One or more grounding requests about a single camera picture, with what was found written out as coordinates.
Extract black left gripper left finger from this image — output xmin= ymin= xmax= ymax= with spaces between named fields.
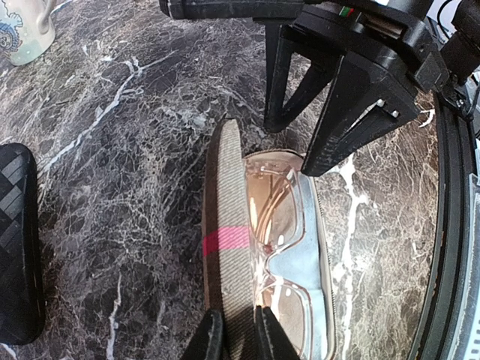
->
xmin=181 ymin=309 xmax=224 ymax=360

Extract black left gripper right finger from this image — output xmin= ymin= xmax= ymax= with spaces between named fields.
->
xmin=255 ymin=305 xmax=299 ymax=360

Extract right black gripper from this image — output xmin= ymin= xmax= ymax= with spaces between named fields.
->
xmin=264 ymin=1 xmax=448 ymax=176

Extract light blue cloth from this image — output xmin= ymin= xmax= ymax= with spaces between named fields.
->
xmin=264 ymin=175 xmax=329 ymax=359

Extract clear pink-framed glasses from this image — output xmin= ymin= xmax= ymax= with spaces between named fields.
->
xmin=244 ymin=150 xmax=336 ymax=359

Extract black checkered glasses case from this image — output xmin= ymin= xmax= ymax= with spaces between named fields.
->
xmin=1 ymin=143 xmax=45 ymax=345

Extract white seahorse mug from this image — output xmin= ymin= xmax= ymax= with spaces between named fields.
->
xmin=1 ymin=0 xmax=56 ymax=66

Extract black front rail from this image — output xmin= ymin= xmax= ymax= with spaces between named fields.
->
xmin=408 ymin=96 xmax=477 ymax=359

